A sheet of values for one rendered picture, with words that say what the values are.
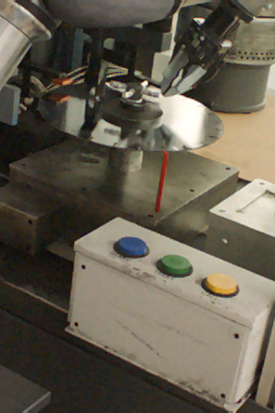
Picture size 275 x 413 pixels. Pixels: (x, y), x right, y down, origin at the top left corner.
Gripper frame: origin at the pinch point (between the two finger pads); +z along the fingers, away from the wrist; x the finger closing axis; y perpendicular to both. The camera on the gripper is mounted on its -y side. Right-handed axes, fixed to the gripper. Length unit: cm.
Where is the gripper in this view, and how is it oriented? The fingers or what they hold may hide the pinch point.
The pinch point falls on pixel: (168, 90)
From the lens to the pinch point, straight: 158.4
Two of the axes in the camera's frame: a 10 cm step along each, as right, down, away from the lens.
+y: -3.4, 1.9, -9.2
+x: 7.0, 7.0, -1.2
